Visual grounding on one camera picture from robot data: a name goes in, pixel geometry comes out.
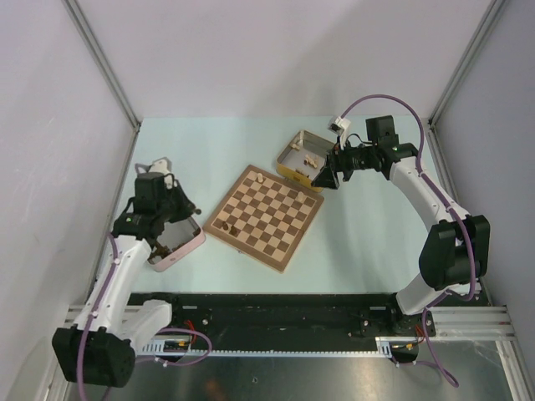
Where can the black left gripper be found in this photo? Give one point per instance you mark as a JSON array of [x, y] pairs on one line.
[[187, 206]]

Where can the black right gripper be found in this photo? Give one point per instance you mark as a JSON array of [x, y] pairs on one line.
[[338, 160]]

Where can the dark pawn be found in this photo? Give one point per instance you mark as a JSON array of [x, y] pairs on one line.
[[233, 229]]

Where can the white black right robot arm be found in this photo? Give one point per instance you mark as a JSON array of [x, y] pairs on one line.
[[456, 249]]

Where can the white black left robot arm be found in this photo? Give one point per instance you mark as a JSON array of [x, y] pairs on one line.
[[100, 347]]

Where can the dark chess pieces pile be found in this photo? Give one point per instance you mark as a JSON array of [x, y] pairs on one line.
[[175, 247]]

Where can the wooden folding chess board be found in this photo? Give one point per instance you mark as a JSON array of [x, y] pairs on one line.
[[271, 222]]

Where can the yellow metal tin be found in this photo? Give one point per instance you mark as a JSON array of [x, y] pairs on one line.
[[303, 166]]

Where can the pink metal tin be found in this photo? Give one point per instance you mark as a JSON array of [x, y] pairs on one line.
[[171, 229]]

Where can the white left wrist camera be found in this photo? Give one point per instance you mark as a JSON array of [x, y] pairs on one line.
[[162, 165]]

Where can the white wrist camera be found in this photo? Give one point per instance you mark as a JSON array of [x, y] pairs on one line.
[[340, 126], [162, 165]]

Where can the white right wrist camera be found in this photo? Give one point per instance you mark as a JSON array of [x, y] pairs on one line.
[[340, 126]]

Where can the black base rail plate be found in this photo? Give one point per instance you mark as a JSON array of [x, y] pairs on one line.
[[291, 323]]

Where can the left aluminium corner post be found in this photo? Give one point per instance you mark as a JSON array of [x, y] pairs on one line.
[[83, 26]]

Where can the aluminium corner post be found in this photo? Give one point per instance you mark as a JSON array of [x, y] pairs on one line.
[[83, 26], [479, 38]]

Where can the aluminium front frame rail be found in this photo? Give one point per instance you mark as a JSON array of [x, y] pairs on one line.
[[455, 323]]

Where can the right aluminium corner post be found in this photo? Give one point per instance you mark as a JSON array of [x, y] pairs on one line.
[[479, 38]]

